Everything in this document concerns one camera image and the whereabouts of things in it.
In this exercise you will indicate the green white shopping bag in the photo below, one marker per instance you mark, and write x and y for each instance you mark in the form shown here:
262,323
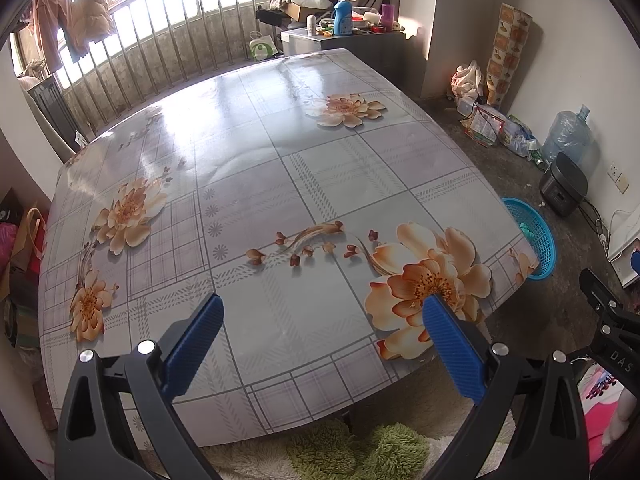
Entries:
262,49

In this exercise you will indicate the metal balcony railing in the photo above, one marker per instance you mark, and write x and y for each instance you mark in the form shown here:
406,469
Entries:
175,35

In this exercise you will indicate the rolled patterned sheet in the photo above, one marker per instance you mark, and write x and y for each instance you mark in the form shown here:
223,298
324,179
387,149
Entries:
510,50

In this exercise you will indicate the black rice cooker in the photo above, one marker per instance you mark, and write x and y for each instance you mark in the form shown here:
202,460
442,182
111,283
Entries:
562,185

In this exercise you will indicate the cardboard box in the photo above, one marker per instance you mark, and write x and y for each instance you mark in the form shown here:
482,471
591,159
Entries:
307,11

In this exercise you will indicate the purple cup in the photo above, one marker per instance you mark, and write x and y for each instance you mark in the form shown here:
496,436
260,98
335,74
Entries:
388,16

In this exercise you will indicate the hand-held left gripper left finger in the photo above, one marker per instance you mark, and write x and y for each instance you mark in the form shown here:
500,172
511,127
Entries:
195,345

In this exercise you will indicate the blue plastic basket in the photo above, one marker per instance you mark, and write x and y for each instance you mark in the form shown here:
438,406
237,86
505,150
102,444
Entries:
542,245

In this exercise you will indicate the brown paper bag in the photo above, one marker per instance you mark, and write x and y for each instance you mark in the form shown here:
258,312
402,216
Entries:
30,240

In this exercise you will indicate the green white shag rug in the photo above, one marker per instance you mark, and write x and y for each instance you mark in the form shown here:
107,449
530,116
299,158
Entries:
350,450

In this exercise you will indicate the brown pink coat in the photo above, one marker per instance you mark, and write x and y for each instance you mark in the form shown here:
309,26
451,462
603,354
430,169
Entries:
50,30

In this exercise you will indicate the white wall socket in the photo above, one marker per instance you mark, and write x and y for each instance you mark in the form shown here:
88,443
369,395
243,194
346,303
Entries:
613,171

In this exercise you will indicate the blue detergent bottle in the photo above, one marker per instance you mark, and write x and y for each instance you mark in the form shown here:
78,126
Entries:
343,20

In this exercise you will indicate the white plastic container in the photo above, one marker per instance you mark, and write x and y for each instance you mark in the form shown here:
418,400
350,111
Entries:
466,106

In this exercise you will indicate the beige wall switch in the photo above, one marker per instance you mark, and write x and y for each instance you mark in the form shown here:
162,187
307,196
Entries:
622,183

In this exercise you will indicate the white water dispenser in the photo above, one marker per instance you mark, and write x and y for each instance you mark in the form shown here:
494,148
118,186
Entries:
627,255

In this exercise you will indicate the white spray can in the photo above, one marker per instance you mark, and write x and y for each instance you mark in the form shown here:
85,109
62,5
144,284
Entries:
313,25

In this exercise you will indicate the pink plastic bag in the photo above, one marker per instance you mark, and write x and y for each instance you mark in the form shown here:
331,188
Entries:
7,242

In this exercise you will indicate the dark slatted cabinet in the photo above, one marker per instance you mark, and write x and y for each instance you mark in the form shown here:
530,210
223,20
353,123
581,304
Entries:
52,110

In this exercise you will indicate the clear bag of packets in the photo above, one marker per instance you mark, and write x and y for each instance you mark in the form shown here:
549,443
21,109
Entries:
482,125

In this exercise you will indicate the clear bag of bottles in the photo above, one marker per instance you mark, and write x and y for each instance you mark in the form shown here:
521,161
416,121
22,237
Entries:
517,135

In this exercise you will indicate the pink down jacket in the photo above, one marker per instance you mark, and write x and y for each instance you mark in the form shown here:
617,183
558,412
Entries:
92,5

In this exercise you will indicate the grey cabinet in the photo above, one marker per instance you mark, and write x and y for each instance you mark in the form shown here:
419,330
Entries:
380,60

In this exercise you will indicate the empty blue water jug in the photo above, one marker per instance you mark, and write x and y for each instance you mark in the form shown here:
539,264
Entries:
567,132

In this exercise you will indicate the green drink cans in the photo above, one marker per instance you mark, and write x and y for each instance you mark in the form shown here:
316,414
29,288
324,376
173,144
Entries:
538,159

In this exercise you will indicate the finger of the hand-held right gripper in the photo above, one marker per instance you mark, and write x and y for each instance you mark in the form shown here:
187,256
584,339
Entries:
607,305

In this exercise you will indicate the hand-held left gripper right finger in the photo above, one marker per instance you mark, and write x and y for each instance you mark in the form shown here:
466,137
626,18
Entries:
455,350

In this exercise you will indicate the pink printed cloth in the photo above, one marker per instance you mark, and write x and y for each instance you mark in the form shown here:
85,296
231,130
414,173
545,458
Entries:
610,410

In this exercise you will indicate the cream plastic bag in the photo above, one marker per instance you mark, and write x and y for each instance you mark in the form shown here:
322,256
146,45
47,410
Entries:
467,80

